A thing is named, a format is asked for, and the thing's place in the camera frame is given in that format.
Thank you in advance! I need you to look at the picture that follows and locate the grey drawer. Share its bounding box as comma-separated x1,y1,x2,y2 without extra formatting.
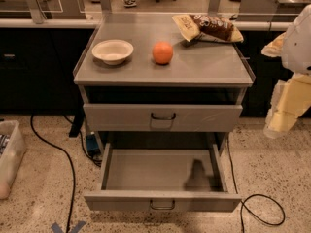
84,104,242,132
85,145,241,212

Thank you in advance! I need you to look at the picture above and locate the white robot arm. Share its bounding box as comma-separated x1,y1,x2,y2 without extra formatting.
261,5,311,139

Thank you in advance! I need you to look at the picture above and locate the grey metal drawer cabinet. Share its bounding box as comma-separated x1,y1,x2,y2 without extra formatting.
74,13,253,148

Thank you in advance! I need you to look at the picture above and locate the brown chip bag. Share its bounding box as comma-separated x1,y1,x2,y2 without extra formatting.
172,14,244,43

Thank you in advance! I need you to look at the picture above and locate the orange fruit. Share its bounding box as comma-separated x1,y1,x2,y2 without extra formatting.
153,41,173,65

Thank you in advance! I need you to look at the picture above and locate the white bowl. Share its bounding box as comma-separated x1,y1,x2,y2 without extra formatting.
91,40,134,65

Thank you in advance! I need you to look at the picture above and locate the person's foot in sneaker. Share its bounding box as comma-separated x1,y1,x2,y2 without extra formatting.
122,0,137,8

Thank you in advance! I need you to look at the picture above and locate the blue power box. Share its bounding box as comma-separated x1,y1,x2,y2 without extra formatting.
86,134,100,156

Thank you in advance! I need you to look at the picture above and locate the blue tape floor mark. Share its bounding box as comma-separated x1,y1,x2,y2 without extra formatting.
51,220,86,233

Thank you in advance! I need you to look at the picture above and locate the clear plastic storage bin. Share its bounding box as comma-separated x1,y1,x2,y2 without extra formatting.
0,120,26,200

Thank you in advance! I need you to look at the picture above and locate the black floor cable right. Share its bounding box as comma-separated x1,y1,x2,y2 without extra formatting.
226,136,287,233

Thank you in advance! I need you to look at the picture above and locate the black floor cable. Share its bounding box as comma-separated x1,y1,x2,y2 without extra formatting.
226,136,287,233
29,115,77,233

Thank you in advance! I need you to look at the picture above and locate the black floor cable left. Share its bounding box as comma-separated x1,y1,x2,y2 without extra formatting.
29,115,77,233

